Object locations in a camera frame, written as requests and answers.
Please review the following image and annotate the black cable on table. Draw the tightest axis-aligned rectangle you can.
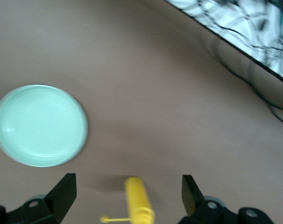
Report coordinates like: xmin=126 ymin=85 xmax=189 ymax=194
xmin=211 ymin=39 xmax=283 ymax=128

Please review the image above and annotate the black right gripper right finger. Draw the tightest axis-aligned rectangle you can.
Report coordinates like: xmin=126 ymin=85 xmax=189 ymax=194
xmin=178 ymin=174 xmax=275 ymax=224

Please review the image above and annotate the mint green plate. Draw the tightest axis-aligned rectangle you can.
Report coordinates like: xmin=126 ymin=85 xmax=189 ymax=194
xmin=0 ymin=84 xmax=89 ymax=168

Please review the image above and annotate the yellow squeeze bottle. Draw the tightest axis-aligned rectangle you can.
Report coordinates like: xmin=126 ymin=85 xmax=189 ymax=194
xmin=99 ymin=176 xmax=155 ymax=224

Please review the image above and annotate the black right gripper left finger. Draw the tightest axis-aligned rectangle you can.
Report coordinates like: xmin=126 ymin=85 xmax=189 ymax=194
xmin=0 ymin=172 xmax=77 ymax=224

